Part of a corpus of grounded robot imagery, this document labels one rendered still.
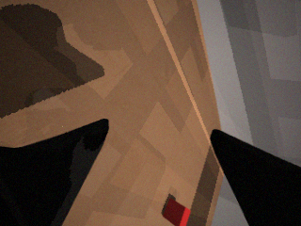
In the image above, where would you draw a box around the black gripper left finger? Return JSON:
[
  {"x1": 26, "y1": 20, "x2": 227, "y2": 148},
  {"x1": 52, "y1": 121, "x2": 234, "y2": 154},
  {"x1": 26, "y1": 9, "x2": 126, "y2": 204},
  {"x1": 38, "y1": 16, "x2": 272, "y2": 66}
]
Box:
[{"x1": 0, "y1": 119, "x2": 109, "y2": 226}]

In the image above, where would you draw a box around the red block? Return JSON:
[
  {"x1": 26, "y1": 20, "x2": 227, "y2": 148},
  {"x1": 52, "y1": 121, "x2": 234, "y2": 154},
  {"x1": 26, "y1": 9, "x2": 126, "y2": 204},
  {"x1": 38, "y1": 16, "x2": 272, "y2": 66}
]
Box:
[{"x1": 163, "y1": 198, "x2": 190, "y2": 226}]

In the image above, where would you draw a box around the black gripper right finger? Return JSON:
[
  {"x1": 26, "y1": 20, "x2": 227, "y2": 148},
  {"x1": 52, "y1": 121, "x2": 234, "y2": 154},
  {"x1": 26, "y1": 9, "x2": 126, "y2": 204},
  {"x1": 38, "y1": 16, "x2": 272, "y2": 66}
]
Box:
[{"x1": 211, "y1": 129, "x2": 301, "y2": 226}]

